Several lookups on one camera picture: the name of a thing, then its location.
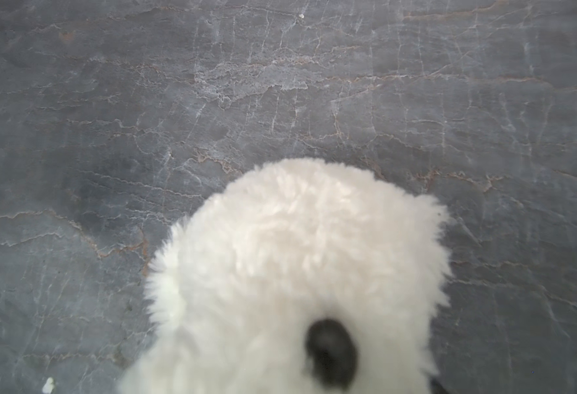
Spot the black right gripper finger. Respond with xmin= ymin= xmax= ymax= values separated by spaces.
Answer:
xmin=430 ymin=378 xmax=449 ymax=394

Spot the white plush teddy bear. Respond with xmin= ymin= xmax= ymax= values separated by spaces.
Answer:
xmin=117 ymin=159 xmax=451 ymax=393

